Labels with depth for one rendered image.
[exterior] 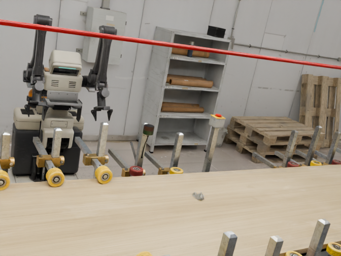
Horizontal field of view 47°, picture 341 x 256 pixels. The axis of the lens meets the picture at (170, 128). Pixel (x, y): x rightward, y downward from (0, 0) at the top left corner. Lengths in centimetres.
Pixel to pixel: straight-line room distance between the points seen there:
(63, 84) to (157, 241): 162
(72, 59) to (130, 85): 230
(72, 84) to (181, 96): 277
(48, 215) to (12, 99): 313
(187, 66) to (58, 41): 176
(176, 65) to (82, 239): 398
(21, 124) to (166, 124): 270
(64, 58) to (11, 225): 150
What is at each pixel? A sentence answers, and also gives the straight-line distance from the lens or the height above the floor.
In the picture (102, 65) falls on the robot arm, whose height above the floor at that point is 136.
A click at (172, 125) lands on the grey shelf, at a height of 23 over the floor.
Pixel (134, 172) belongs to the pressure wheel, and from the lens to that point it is 228.
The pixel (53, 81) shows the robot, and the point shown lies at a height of 117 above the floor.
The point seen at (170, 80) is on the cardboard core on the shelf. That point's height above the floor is 95.
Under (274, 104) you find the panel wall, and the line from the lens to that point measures 669.
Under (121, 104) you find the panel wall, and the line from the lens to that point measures 517.
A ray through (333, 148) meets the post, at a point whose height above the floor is 98.
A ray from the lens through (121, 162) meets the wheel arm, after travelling 248.
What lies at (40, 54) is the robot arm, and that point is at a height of 139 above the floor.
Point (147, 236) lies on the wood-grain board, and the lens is 173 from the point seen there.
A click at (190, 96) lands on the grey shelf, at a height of 67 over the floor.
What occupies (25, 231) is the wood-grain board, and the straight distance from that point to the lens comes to 169.
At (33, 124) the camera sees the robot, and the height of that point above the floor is 74.
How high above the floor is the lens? 183
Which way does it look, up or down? 17 degrees down
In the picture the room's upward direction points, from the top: 11 degrees clockwise
